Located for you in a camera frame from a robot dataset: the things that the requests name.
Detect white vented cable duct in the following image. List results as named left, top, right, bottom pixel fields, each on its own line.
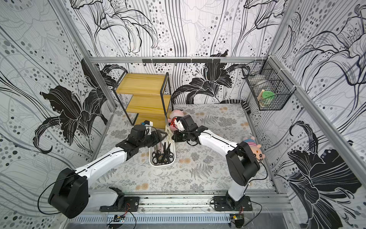
left=68, top=213, right=231, bottom=224

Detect pink doll with blue hat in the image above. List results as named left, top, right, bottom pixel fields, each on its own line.
left=244, top=136, right=266, bottom=161

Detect black yellow handled scissors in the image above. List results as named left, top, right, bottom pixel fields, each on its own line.
left=152, top=143, right=162, bottom=165

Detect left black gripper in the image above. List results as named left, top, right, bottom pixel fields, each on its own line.
left=137, top=129, right=168, bottom=148

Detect black mounting plate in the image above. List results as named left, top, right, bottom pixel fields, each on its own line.
left=99, top=196, right=140, bottom=212
left=213, top=195, right=253, bottom=212

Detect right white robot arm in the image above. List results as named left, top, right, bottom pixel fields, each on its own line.
left=173, top=126, right=266, bottom=203

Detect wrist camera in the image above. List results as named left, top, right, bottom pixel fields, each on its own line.
left=141, top=120, right=153, bottom=127
left=177, top=115, right=198, bottom=132

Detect rose gold scissors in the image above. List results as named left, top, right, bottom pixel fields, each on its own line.
left=157, top=142, right=164, bottom=158

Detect wooden shelf black frame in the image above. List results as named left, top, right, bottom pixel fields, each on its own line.
left=112, top=71, right=173, bottom=129

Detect white plastic storage box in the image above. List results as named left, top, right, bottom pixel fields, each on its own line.
left=149, top=134, right=176, bottom=168

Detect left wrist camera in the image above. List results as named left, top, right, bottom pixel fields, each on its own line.
left=141, top=120, right=153, bottom=127

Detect black yellow connector box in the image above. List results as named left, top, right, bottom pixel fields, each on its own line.
left=230, top=213, right=245, bottom=229

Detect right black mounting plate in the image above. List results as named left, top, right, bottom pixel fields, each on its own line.
left=213, top=195, right=253, bottom=212

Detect black hook rail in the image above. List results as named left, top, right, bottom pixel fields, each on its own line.
left=142, top=58, right=221, bottom=64

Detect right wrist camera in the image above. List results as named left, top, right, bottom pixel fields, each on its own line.
left=177, top=115, right=198, bottom=132

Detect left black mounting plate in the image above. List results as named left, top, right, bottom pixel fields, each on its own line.
left=99, top=196, right=140, bottom=212

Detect pink plush pig toy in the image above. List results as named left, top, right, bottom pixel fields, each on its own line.
left=168, top=110, right=184, bottom=132

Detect green lid in basket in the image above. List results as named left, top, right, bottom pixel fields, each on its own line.
left=262, top=91, right=275, bottom=102

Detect black wire wall basket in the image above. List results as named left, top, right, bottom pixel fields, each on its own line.
left=242, top=58, right=293, bottom=111

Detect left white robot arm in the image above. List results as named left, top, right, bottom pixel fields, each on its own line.
left=48, top=124, right=168, bottom=219

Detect cream handled scissors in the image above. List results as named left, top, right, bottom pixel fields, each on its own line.
left=160, top=126, right=169, bottom=149

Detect small circuit board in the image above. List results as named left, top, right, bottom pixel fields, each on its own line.
left=113, top=215, right=125, bottom=224

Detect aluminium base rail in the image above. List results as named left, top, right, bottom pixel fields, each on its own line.
left=102, top=192, right=294, bottom=214

